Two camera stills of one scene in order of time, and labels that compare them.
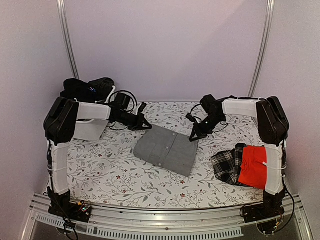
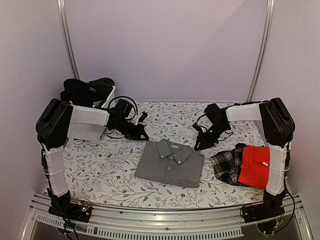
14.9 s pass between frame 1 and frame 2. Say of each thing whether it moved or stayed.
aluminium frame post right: stayed
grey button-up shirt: moved
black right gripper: moved
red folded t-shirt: stayed
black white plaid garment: stayed
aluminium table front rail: stayed
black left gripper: moved
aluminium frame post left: stayed
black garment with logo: stayed
